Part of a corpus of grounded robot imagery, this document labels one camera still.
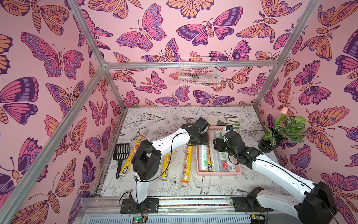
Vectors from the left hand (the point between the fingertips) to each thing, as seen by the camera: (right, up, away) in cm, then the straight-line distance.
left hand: (208, 141), depth 86 cm
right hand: (+3, 0, -4) cm, 5 cm away
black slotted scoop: (-58, -9, +8) cm, 59 cm away
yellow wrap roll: (0, -16, -3) cm, 16 cm away
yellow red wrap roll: (-13, -17, -3) cm, 21 cm away
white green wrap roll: (+14, -14, -3) cm, 20 cm away
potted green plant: (+41, +9, -12) cm, 44 cm away
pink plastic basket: (-5, -18, -5) cm, 19 cm away
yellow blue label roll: (-26, -11, +1) cm, 28 cm away
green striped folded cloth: (+12, +13, +24) cm, 30 cm away
